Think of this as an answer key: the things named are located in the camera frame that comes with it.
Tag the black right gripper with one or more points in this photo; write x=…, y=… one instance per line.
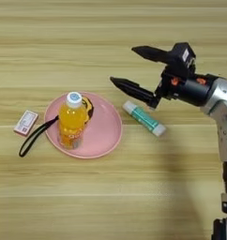
x=190, y=89

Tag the green white glue stick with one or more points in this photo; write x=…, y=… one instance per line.
x=143, y=118

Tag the orange juice bottle white cap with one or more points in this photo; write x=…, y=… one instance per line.
x=71, y=122

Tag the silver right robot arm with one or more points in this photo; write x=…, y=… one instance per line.
x=223, y=125

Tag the pink round plate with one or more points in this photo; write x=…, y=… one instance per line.
x=102, y=131

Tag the small pink white box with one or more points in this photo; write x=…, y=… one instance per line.
x=26, y=122

